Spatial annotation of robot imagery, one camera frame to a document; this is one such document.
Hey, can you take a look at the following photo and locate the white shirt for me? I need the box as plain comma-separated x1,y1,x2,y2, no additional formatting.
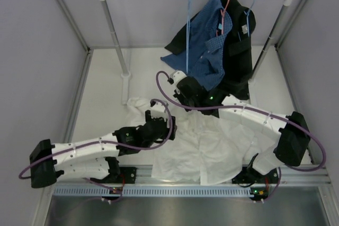
120,105,261,186

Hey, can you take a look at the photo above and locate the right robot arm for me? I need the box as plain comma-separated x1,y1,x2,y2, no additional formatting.
168,71,310,183

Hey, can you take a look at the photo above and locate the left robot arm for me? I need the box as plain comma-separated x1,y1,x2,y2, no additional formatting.
29,110,177,189

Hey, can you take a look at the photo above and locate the blue checked shirt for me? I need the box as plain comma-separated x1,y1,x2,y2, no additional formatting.
160,0,233,91

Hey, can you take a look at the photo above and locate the black shirt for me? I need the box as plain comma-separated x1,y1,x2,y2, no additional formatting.
165,0,253,100

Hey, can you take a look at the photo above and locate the blue hanger under black shirt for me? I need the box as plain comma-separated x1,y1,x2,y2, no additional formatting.
235,0,256,41

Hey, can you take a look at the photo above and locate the empty light blue hanger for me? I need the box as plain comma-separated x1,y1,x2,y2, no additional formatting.
185,0,192,74

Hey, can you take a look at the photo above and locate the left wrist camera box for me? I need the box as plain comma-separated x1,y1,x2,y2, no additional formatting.
150,99,169,119

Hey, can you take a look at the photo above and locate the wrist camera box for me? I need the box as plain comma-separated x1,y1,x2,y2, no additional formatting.
150,99,169,119
167,70,186,85

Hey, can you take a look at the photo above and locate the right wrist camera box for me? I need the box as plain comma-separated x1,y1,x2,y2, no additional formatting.
167,70,186,85

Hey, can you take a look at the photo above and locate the pink wire hanger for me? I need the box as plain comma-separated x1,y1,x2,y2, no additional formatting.
216,0,230,36

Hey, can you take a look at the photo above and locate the perforated cable duct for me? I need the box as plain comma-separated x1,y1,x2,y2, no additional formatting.
53,185,254,197

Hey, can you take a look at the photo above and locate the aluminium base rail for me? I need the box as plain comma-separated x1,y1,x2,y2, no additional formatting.
47,164,332,186

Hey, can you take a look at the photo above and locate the aluminium frame post right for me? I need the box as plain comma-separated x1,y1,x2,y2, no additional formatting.
275,0,308,51

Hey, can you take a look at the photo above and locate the aluminium frame post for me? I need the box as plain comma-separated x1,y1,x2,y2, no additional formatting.
38,0,92,52
275,0,308,51

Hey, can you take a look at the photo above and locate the aluminium frame post left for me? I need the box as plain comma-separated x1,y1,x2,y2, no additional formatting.
38,0,92,52

